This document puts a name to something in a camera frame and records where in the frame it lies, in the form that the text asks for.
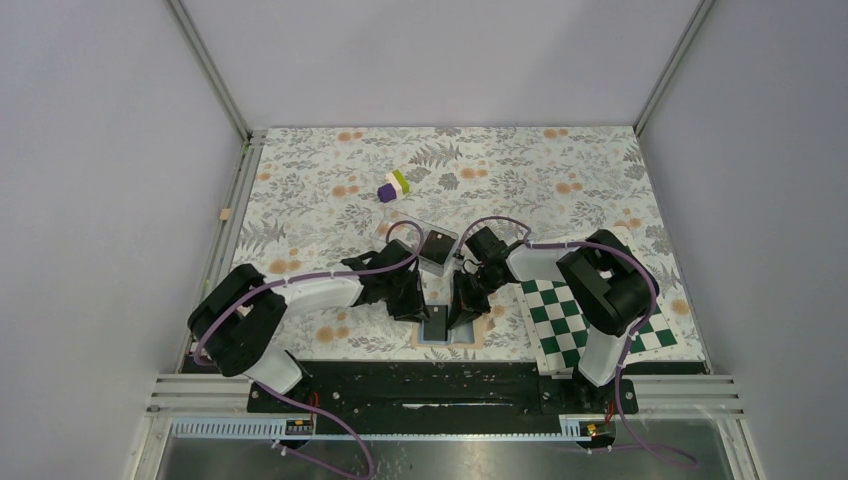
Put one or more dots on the green white purple blocks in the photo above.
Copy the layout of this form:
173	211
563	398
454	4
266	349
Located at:
395	187

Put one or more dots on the clear plastic card box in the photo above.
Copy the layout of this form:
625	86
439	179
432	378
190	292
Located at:
396	225

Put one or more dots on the aluminium frame rail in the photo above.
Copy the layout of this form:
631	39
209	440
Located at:
230	216

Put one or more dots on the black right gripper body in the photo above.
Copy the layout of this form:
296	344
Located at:
475	288

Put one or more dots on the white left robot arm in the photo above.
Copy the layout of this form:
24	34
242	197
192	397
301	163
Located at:
235	324

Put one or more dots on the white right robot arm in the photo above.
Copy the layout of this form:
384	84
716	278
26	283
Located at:
610	286

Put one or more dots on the floral table mat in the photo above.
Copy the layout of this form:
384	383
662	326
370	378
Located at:
314	199

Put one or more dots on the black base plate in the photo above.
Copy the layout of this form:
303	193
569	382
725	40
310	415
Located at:
441	398

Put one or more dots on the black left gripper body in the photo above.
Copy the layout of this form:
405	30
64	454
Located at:
399	294

